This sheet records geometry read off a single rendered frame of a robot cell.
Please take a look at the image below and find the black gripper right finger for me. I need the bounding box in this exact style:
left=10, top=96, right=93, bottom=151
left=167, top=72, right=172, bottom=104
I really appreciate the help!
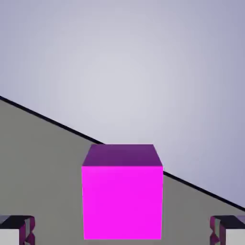
left=209, top=214, right=245, bottom=245

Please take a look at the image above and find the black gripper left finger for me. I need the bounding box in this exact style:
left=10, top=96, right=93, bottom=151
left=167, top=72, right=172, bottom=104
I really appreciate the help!
left=0, top=215, right=36, bottom=245

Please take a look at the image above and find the small magenta cube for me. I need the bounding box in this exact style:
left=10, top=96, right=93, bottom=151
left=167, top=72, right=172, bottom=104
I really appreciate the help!
left=81, top=143, right=164, bottom=241

